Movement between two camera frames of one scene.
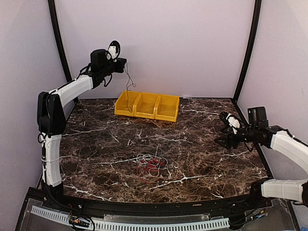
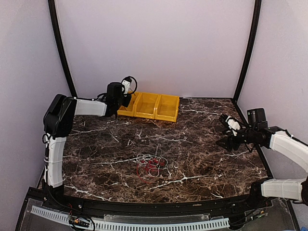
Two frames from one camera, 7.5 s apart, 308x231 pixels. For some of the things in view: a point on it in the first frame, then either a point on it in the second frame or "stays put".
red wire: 145,167 stays put
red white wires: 154,164 stays put
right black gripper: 228,138 stays put
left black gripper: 121,62 -> 126,103
